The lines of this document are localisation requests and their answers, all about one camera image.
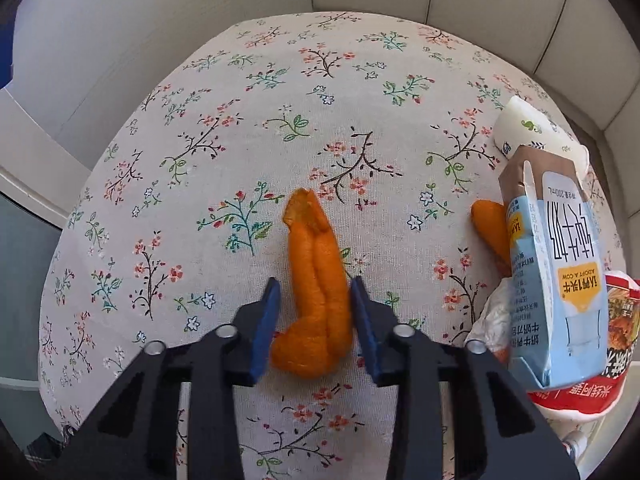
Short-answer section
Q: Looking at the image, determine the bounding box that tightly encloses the white door frame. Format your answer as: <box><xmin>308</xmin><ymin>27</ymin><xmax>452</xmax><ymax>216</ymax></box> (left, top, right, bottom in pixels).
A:
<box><xmin>0</xmin><ymin>85</ymin><xmax>96</xmax><ymax>231</ymax></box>

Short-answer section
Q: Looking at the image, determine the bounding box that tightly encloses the white printed paper cup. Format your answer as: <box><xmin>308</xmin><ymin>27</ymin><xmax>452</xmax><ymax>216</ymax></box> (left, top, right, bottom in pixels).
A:
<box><xmin>492</xmin><ymin>95</ymin><xmax>591</xmax><ymax>171</ymax></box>

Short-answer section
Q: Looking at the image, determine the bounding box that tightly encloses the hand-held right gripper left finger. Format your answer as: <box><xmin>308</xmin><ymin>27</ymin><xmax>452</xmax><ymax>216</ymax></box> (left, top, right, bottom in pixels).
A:
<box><xmin>50</xmin><ymin>277</ymin><xmax>281</xmax><ymax>480</ymax></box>

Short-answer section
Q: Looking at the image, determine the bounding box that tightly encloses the red snack bag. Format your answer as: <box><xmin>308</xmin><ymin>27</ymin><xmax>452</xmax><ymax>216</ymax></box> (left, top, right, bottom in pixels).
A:
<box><xmin>525</xmin><ymin>270</ymin><xmax>640</xmax><ymax>416</ymax></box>

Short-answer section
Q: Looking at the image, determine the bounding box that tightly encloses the light blue milk carton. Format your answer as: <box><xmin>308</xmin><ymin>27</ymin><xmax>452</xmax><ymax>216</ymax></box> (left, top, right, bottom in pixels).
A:
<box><xmin>499</xmin><ymin>144</ymin><xmax>612</xmax><ymax>391</ymax></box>

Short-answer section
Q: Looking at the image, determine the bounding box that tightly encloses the crumpled white tissue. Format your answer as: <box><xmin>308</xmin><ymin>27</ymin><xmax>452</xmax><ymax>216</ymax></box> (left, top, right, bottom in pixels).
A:
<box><xmin>462</xmin><ymin>272</ymin><xmax>516</xmax><ymax>361</ymax></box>

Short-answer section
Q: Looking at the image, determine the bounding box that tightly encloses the small orange peel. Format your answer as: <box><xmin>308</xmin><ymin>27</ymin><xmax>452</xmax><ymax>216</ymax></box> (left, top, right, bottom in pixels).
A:
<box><xmin>471</xmin><ymin>200</ymin><xmax>512</xmax><ymax>277</ymax></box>

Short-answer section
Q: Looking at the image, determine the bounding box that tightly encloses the floral tablecloth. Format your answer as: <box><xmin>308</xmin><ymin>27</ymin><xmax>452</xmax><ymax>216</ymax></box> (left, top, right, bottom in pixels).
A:
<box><xmin>37</xmin><ymin>12</ymin><xmax>628</xmax><ymax>480</ymax></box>

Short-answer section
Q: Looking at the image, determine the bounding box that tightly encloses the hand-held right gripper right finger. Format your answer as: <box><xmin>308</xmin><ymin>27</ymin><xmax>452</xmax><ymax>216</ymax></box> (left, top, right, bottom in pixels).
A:
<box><xmin>350</xmin><ymin>275</ymin><xmax>581</xmax><ymax>480</ymax></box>

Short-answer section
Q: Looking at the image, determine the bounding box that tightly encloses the clear plastic bottle white cap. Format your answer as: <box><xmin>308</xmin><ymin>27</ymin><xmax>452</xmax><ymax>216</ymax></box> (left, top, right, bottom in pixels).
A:
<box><xmin>562</xmin><ymin>427</ymin><xmax>593</xmax><ymax>461</ymax></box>

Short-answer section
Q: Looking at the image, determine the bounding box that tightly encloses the long curled orange peel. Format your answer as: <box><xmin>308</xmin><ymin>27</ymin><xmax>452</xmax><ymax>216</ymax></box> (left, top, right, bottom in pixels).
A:
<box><xmin>270</xmin><ymin>187</ymin><xmax>355</xmax><ymax>380</ymax></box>

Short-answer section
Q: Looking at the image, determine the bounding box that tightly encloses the dark plaid cloth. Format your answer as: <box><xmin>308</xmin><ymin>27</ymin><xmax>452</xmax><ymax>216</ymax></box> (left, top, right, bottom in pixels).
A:
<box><xmin>25</xmin><ymin>432</ymin><xmax>76</xmax><ymax>467</ymax></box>

